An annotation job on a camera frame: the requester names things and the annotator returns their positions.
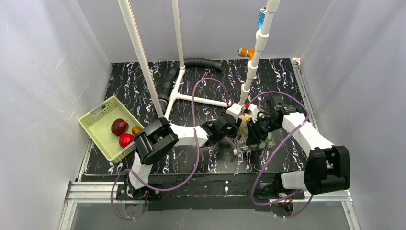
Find clear polka dot zip bag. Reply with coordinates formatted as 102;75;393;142
233;111;275;155

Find orange fake fruit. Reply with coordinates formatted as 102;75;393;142
131;126;143;136

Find red fake apple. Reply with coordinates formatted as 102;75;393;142
119;133;134;148

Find dark red fake fruit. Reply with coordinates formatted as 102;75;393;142
111;118;129;136

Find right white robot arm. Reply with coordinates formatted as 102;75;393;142
247;94;350;196

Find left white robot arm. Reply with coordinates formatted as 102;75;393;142
128;114;242;189

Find orange clamp knob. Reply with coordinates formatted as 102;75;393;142
238;47;255;60

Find blue clamp knob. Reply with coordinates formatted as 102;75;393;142
257;7;267;30

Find light green plastic basket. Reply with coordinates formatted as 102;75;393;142
79;96;144;163

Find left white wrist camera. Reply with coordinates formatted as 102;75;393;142
226;103;242;121

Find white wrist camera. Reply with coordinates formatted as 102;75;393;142
245;103;259;123
226;103;242;121

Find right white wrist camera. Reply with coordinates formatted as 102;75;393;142
245;103;259;123

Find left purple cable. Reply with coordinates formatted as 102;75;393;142
110;77;231;221

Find purple cable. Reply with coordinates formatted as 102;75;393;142
110;77;231;221
249;91;315;219

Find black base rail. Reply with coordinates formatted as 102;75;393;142
148;173;279;211

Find black corrugated hose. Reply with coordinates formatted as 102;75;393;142
158;58;224;105

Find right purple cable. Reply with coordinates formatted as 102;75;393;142
249;91;315;219

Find white PVC pipe frame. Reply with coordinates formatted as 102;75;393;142
118;0;280;119

